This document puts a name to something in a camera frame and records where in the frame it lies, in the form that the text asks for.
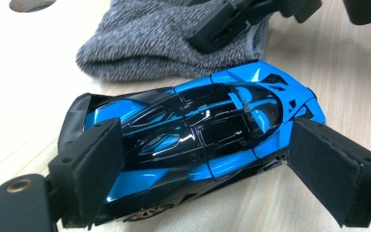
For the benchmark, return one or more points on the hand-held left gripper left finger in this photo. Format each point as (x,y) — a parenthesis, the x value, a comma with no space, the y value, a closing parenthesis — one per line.
(90,167)

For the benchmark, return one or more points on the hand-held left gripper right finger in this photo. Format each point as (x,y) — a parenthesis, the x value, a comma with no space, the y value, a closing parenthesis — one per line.
(335,167)

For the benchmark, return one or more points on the grey cloth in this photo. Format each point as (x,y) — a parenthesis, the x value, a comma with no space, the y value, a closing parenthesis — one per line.
(141,45)

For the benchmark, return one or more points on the blue toy car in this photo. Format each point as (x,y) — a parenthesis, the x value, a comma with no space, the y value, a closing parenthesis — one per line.
(206,129)

